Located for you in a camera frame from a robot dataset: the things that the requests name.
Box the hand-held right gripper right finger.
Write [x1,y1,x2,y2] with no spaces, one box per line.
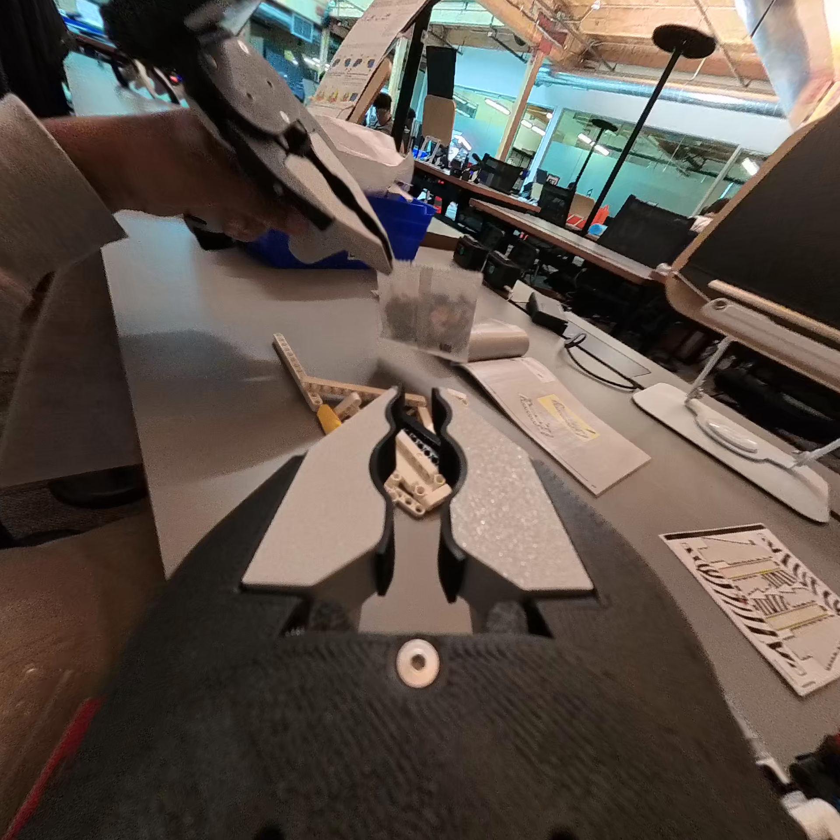
[430,388,595,603]

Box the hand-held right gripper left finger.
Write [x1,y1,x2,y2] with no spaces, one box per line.
[241,387,401,598]

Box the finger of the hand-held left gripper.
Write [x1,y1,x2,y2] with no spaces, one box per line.
[287,225,380,270]
[287,130,395,274]

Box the blue plastic bin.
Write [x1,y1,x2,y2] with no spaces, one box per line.
[246,190,437,270]

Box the instruction booklet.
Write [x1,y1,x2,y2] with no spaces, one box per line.
[459,319,652,496]

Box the pile of white lego pieces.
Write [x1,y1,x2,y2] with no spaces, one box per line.
[274,333,470,519]

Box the small clear plastic parts bag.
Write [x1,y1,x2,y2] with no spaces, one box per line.
[377,262,484,363]

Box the person's left forearm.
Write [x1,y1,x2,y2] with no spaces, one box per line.
[0,95,135,290]

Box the black lego beam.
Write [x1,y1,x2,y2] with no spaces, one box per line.
[394,407,442,455]

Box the yellow zebra lego model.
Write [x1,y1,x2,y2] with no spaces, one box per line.
[755,735,840,840]

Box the person's left hand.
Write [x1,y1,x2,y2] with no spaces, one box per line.
[130,107,311,242]

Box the wood-backed poster board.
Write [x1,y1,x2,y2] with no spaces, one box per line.
[308,0,434,126]

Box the white tablet stand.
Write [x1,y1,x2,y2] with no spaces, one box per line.
[633,279,840,524]

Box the black office chair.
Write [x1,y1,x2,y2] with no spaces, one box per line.
[52,465,147,508]

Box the background wooden table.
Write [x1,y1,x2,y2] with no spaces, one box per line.
[469,197,664,286]

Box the zebra sticker sheet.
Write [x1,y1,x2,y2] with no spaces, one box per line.
[659,523,840,697]

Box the red object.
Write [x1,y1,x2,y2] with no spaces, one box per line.
[0,699,102,840]

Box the black floor lamp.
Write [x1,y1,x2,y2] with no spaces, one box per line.
[571,25,718,217]

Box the black power adapter with cable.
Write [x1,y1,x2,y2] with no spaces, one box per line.
[564,311,651,378]

